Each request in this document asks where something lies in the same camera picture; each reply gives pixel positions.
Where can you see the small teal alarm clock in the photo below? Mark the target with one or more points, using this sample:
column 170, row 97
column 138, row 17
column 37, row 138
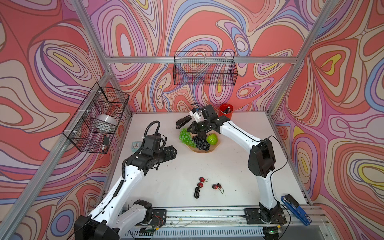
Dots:
column 135, row 146

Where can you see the pink faceted fruit bowl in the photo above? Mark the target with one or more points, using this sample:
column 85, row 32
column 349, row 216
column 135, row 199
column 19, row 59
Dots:
column 213, row 147

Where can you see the green grape bunch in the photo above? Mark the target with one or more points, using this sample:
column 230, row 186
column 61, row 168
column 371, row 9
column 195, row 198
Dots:
column 186, row 138

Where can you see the left black wire basket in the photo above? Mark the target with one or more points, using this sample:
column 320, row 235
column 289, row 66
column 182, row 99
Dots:
column 82, row 133

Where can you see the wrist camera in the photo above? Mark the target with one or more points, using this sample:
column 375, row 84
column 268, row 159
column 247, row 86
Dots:
column 196, row 115
column 152, row 142

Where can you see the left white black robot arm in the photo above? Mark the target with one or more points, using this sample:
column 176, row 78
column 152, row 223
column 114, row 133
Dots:
column 106, row 222

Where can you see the black wire basket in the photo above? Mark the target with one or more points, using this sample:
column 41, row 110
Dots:
column 82, row 133
column 205, row 68

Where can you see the green fake apple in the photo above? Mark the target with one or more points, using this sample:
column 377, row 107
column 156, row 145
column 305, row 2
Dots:
column 212, row 139

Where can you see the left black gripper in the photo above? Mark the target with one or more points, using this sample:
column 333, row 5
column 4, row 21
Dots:
column 169, row 152

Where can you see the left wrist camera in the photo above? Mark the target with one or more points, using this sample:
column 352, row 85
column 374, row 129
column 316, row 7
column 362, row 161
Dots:
column 152, row 142

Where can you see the blue stapler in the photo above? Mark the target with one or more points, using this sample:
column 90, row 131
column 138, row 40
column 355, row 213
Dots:
column 296, row 209

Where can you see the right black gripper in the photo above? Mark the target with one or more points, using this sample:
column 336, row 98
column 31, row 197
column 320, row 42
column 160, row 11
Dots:
column 195, row 129

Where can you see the red plastic cup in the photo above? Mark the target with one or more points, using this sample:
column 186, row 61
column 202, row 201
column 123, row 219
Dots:
column 226, row 110

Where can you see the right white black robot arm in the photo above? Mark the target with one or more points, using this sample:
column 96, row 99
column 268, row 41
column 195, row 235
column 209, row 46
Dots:
column 261, row 162

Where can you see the black stapler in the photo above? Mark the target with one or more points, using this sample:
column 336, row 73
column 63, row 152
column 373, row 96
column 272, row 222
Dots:
column 183, row 121

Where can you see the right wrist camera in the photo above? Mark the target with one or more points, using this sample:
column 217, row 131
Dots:
column 196, row 115

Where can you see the white tape roll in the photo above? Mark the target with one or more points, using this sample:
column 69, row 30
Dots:
column 105, row 124

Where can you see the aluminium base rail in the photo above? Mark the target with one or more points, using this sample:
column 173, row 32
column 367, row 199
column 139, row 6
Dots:
column 233, row 222

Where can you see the red cherry pair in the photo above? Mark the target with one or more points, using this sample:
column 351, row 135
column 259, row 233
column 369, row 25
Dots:
column 219, row 187
column 201, row 182

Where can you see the dark blackberry pair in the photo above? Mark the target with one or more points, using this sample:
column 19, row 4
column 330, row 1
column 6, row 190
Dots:
column 197, row 193

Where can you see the back black wire basket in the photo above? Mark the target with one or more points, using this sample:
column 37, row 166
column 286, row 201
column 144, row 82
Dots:
column 205, row 68

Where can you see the dark fake avocado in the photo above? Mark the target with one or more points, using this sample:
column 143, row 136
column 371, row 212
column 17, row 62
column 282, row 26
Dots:
column 202, row 135

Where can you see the dark purple grape bunch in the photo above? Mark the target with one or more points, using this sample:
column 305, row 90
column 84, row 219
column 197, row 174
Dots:
column 201, row 144

